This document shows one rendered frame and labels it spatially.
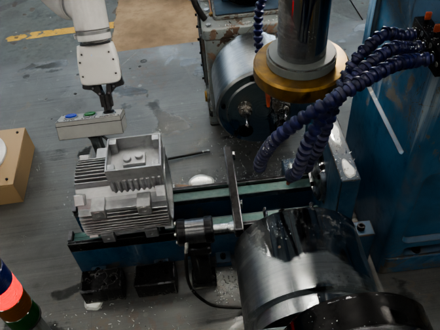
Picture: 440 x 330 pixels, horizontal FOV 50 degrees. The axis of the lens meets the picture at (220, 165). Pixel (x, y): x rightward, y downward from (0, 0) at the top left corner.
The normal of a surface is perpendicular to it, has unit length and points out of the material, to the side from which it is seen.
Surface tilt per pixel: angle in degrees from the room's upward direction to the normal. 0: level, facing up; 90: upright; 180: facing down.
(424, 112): 90
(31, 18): 0
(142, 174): 90
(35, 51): 0
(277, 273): 28
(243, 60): 21
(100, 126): 65
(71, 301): 0
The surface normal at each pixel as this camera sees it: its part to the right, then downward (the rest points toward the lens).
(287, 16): -0.68, 0.57
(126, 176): 0.10, 0.73
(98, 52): 0.07, 0.31
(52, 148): -0.07, -0.68
